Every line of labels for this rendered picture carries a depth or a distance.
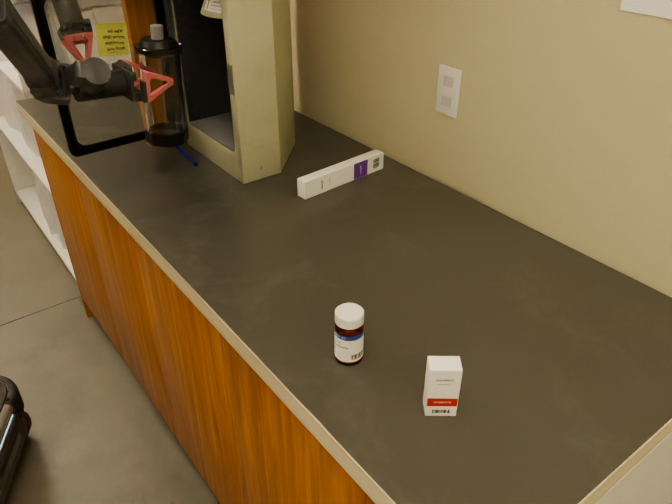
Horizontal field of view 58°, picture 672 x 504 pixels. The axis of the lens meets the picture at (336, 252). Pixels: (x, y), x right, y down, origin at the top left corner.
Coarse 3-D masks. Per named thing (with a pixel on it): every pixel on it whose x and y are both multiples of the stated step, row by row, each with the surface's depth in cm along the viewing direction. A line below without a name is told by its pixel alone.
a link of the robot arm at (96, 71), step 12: (96, 60) 123; (72, 72) 123; (84, 72) 122; (96, 72) 123; (108, 72) 124; (72, 84) 124; (84, 84) 124; (96, 84) 123; (48, 96) 125; (60, 96) 126
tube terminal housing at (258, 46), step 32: (224, 0) 129; (256, 0) 132; (288, 0) 151; (224, 32) 134; (256, 32) 136; (288, 32) 154; (256, 64) 139; (288, 64) 157; (256, 96) 143; (288, 96) 160; (192, 128) 166; (256, 128) 147; (288, 128) 163; (224, 160) 156; (256, 160) 151
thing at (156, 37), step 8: (152, 24) 135; (160, 24) 136; (152, 32) 135; (160, 32) 135; (144, 40) 134; (152, 40) 135; (160, 40) 135; (168, 40) 136; (144, 48) 134; (152, 48) 133; (160, 48) 134; (168, 48) 134
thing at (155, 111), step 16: (176, 48) 135; (144, 64) 136; (160, 64) 135; (176, 64) 138; (160, 80) 137; (176, 80) 139; (160, 96) 139; (176, 96) 141; (160, 112) 141; (176, 112) 142; (160, 128) 143; (176, 128) 144
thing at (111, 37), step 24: (48, 0) 134; (72, 0) 137; (96, 0) 141; (120, 0) 144; (144, 0) 147; (48, 24) 136; (72, 24) 140; (96, 24) 143; (120, 24) 146; (144, 24) 150; (72, 48) 142; (96, 48) 145; (120, 48) 149; (72, 96) 146; (120, 96) 154; (72, 120) 149; (96, 120) 153; (120, 120) 156; (144, 120) 161
